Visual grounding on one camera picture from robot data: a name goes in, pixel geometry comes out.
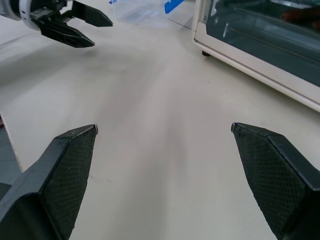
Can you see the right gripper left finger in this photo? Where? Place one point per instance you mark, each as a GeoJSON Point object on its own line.
{"type": "Point", "coordinates": [57, 185]}

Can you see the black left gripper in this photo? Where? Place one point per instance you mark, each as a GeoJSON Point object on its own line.
{"type": "Point", "coordinates": [56, 11]}

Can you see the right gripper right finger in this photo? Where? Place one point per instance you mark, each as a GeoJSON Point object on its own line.
{"type": "Point", "coordinates": [275, 175]}

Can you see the cream toaster oven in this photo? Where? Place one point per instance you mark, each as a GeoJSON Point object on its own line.
{"type": "Point", "coordinates": [250, 63]}

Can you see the clear plastic box blue lid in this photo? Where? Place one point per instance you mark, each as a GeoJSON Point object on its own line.
{"type": "Point", "coordinates": [140, 12]}

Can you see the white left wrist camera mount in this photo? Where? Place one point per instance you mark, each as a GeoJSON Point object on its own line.
{"type": "Point", "coordinates": [26, 18]}

